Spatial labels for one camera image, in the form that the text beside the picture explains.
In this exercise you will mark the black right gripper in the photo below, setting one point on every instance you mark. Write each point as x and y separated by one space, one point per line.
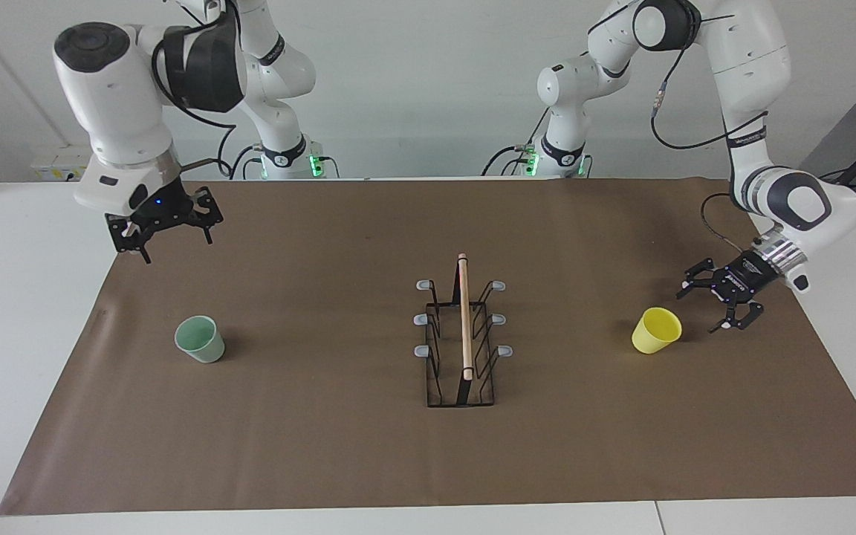
164 204

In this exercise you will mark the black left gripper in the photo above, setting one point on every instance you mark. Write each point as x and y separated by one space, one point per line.
747 276

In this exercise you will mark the yellow plastic cup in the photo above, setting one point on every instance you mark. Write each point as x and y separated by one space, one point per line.
651 338

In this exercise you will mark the pale green plastic cup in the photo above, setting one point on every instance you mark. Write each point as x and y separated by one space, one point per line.
205 348

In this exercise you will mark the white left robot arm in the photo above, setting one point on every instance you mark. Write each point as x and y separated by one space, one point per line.
751 67

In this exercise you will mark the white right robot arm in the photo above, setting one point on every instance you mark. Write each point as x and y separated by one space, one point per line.
112 96

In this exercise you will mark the brown paper table mat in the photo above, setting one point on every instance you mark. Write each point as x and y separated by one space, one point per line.
324 446

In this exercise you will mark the white wall power box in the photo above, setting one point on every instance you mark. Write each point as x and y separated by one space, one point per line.
64 162

